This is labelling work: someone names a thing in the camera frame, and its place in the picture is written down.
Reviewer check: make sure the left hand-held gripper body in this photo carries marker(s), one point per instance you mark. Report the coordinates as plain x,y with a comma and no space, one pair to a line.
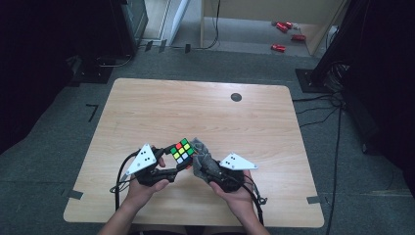
148,177

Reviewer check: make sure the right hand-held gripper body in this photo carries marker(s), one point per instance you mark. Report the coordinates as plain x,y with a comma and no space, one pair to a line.
231,181

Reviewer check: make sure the grey fluffy cloth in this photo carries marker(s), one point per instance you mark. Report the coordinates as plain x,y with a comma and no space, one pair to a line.
198,163

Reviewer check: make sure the multicoloured puzzle cube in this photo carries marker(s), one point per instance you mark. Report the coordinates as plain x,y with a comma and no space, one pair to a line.
181,150

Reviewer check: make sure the person's left hand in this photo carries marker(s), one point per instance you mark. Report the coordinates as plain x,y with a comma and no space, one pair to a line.
140,195

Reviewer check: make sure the person's right hand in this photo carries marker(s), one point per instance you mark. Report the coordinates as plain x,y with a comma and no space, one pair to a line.
239,203

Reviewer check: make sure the grey tape piece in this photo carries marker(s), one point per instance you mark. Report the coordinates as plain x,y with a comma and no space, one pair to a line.
74,194
314,199

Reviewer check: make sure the dark round table grommet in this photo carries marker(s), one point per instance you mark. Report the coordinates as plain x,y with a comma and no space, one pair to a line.
236,97

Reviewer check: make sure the black tape strip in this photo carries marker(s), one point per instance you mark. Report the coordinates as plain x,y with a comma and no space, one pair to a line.
187,48
148,45
162,45

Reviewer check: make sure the black stand base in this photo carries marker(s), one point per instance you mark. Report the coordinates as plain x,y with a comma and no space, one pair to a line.
308,81
93,73

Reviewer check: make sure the black cabinet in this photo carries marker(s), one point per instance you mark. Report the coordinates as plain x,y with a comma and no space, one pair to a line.
132,26

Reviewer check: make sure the white board panel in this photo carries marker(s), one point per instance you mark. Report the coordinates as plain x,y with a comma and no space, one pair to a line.
178,21

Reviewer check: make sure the red can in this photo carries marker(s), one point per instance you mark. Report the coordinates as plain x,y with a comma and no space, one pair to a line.
289,24
282,27
298,37
278,48

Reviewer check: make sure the dark curtain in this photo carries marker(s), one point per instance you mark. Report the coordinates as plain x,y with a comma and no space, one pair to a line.
39,65
385,81

